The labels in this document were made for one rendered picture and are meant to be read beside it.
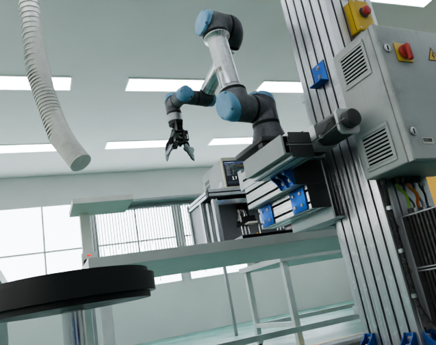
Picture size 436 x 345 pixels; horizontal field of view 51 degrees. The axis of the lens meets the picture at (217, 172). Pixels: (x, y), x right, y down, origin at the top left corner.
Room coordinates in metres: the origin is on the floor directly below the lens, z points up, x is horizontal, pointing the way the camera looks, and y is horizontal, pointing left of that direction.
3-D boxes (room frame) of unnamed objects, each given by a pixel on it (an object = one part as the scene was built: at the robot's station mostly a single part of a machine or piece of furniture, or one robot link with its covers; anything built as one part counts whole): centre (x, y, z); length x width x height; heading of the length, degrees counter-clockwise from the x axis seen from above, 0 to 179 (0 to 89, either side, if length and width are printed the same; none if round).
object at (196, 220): (2.91, 0.18, 0.91); 0.28 x 0.03 x 0.32; 23
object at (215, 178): (2.98, -0.16, 1.22); 0.44 x 0.39 x 0.20; 113
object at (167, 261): (2.90, -0.18, 0.72); 2.20 x 1.01 x 0.05; 113
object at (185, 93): (2.04, 0.09, 1.45); 0.11 x 0.11 x 0.08; 35
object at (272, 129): (1.78, -0.24, 1.09); 0.15 x 0.15 x 0.10
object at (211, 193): (2.97, -0.15, 1.09); 0.68 x 0.44 x 0.05; 113
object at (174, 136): (2.10, 0.16, 1.29); 0.09 x 0.08 x 0.12; 28
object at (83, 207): (2.85, 0.79, 0.98); 0.37 x 0.35 x 0.46; 113
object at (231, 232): (2.91, -0.17, 0.92); 0.66 x 0.01 x 0.30; 113
